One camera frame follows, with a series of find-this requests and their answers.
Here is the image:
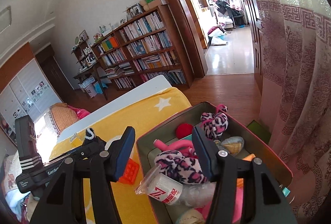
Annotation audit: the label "grey yellow plush toy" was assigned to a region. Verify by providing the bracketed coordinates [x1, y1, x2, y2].
[221, 136, 245, 156]

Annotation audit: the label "black fuzzy sock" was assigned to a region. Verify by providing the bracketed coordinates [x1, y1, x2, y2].
[83, 128, 98, 146]

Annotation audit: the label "orange embossed toy block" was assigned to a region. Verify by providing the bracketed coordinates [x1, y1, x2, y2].
[118, 158, 140, 185]

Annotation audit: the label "pink leopard plush sock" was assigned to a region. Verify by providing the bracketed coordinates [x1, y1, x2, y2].
[200, 104, 228, 140]
[154, 150, 208, 185]

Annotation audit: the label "pink rubber ring toy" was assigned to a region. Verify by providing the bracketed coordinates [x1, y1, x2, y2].
[153, 139, 197, 158]

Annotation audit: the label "red round ball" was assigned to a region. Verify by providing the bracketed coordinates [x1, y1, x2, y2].
[176, 123, 194, 139]

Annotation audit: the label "orange ribbed plastic cube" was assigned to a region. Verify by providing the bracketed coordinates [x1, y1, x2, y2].
[237, 154, 256, 188]

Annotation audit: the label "teal binder clip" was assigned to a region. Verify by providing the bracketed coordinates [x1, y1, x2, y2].
[282, 187, 291, 197]

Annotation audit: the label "orange plaid pillow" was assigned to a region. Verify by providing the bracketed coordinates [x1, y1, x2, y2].
[50, 103, 79, 134]

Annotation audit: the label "yellow patterned towel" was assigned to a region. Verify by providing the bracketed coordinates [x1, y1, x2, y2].
[42, 87, 191, 223]

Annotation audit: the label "white wardrobe doors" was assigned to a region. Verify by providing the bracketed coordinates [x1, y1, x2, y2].
[1, 59, 62, 130]

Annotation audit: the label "pink rimmed metal storage tin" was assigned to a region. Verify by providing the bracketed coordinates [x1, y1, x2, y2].
[136, 102, 297, 223]

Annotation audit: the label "blue plastic stool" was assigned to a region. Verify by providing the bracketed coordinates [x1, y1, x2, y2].
[94, 82, 108, 94]

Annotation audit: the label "small wooden desk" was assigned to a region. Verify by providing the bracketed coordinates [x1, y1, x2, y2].
[73, 63, 108, 100]

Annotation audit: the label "tall narrow wooden shelf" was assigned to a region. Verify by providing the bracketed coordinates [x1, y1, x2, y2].
[71, 40, 96, 73]

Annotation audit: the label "large wooden bookshelf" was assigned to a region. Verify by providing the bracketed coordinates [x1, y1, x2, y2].
[91, 5, 194, 90]

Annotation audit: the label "purple patterned curtain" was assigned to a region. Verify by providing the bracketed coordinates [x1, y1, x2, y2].
[256, 0, 330, 223]

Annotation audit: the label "wooden door frame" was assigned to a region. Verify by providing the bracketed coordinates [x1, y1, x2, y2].
[168, 0, 207, 78]

